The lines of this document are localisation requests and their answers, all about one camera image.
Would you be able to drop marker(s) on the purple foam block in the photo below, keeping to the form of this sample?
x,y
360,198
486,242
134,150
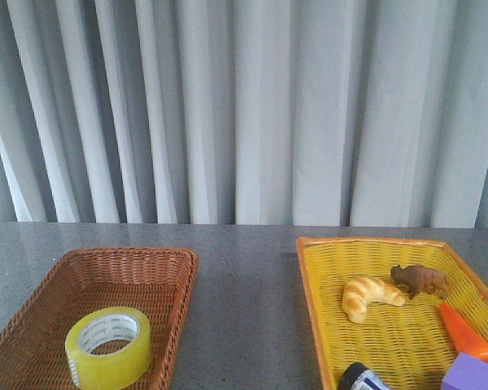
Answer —
x,y
466,373

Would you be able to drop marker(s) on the grey pleated curtain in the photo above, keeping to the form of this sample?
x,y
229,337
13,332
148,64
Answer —
x,y
311,113

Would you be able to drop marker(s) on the brown wicker basket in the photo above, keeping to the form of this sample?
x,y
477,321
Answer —
x,y
157,281

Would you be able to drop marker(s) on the brown toy bison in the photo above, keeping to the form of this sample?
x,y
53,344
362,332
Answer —
x,y
420,279

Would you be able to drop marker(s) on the small black-lidded jar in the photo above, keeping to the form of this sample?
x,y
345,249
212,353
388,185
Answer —
x,y
359,377

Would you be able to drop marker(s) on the toy croissant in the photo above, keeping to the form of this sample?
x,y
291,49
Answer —
x,y
360,292

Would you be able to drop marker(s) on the yellow packing tape roll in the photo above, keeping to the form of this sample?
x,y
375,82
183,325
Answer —
x,y
109,348

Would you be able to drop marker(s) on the yellow woven basket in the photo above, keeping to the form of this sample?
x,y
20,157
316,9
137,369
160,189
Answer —
x,y
407,346

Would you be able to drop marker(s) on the orange toy carrot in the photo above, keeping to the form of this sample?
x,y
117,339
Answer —
x,y
464,337

